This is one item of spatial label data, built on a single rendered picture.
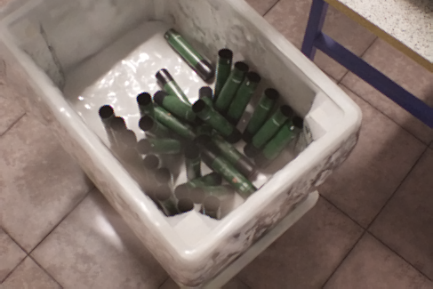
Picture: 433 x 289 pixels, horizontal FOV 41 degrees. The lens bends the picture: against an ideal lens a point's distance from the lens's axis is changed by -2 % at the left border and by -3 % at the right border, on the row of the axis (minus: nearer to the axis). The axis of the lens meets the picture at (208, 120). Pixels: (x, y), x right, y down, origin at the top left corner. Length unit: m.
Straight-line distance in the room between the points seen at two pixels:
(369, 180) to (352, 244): 0.20
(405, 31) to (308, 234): 0.77
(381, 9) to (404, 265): 0.84
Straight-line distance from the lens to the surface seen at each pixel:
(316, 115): 1.06
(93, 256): 1.68
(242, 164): 1.21
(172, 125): 1.24
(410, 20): 1.11
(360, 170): 1.77
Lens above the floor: 1.61
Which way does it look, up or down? 65 degrees down
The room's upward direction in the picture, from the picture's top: 1 degrees counter-clockwise
